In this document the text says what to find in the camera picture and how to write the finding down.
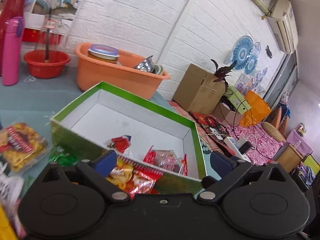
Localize red yellow snack packet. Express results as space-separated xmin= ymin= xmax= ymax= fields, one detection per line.
xmin=106 ymin=156 xmax=164 ymax=199

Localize green snack packet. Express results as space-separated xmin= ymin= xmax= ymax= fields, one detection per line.
xmin=49 ymin=146 xmax=77 ymax=167

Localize clear bag yellow biscuits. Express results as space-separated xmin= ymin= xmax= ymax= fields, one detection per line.
xmin=1 ymin=122 xmax=48 ymax=172

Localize white power strip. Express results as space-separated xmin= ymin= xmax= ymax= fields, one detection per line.
xmin=223 ymin=137 xmax=251 ymax=162

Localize red white candy packet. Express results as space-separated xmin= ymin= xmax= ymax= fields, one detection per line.
xmin=107 ymin=135 xmax=131 ymax=154

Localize green cardboard box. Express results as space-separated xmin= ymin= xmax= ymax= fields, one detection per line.
xmin=51 ymin=82 xmax=207 ymax=194

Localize woven round cushion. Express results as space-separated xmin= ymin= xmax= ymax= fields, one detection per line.
xmin=262 ymin=122 xmax=286 ymax=142

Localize clear red snack packet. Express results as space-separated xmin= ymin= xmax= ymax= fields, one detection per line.
xmin=143 ymin=147 xmax=188 ymax=176

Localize wooden side table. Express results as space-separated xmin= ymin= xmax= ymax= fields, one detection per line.
xmin=274 ymin=143 xmax=303 ymax=173

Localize light green small box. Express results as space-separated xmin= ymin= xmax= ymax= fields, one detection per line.
xmin=225 ymin=86 xmax=251 ymax=115

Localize orange plastic bag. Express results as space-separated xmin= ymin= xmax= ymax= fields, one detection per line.
xmin=239 ymin=90 xmax=271 ymax=127

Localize purple storage bin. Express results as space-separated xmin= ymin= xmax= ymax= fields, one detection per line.
xmin=286 ymin=130 xmax=313 ymax=156

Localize brown cardboard box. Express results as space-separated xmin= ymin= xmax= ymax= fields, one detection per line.
xmin=172 ymin=64 xmax=226 ymax=114

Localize white cartoon snack bag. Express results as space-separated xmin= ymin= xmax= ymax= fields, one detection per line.
xmin=1 ymin=163 xmax=24 ymax=213

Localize orange plastic basin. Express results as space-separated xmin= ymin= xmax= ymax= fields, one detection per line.
xmin=74 ymin=43 xmax=170 ymax=99

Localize dark red potted plant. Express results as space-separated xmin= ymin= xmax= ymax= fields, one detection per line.
xmin=211 ymin=59 xmax=237 ymax=91

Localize red plastic basin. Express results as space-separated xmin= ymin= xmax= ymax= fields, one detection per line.
xmin=23 ymin=50 xmax=71 ymax=79

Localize steel bowl in basin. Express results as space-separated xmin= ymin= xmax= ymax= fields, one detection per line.
xmin=135 ymin=55 xmax=155 ymax=73

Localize blue-lidded food container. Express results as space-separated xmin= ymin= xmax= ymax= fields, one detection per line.
xmin=87 ymin=44 xmax=119 ymax=63

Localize glass jar with label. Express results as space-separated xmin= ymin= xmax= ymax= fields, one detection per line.
xmin=35 ymin=15 xmax=65 ymax=52

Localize white air conditioner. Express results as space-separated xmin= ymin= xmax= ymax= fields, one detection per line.
xmin=266 ymin=0 xmax=298 ymax=54

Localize pink thermos bottle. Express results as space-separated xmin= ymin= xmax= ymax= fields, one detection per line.
xmin=2 ymin=16 xmax=24 ymax=86

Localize red thermos jug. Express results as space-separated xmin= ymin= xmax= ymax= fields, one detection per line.
xmin=0 ymin=0 xmax=25 ymax=74

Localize blue round wall decoration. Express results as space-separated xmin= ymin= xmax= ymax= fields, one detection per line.
xmin=232 ymin=35 xmax=254 ymax=70

